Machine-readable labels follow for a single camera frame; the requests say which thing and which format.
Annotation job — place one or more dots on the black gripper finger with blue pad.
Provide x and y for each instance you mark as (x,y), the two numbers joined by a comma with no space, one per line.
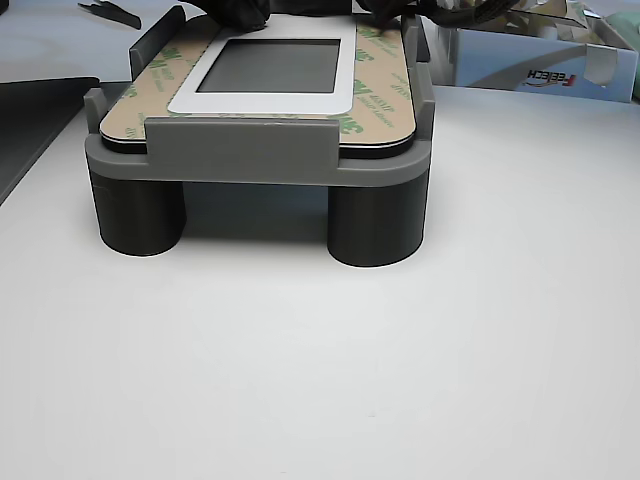
(380,12)
(235,12)

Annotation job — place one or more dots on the tan protective film green print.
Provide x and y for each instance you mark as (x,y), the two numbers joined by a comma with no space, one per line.
(380,100)

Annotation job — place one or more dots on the black tweezers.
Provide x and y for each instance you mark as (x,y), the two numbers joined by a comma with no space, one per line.
(120,15)

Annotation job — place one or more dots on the white blue cardboard box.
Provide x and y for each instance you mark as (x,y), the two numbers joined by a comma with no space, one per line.
(500,60)

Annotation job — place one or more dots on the black flat tray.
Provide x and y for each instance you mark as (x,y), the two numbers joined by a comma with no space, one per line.
(30,125)

